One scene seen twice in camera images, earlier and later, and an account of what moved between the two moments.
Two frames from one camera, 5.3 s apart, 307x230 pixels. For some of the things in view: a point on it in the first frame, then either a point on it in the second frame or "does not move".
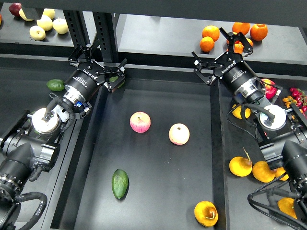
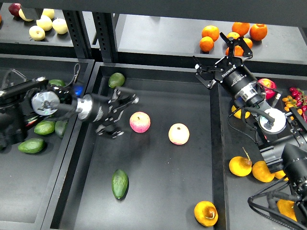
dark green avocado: x=120 y=183 does not move
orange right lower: x=250 y=41 does not move
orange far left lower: x=206 y=44 does not move
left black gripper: x=87 y=79 to x=104 y=111
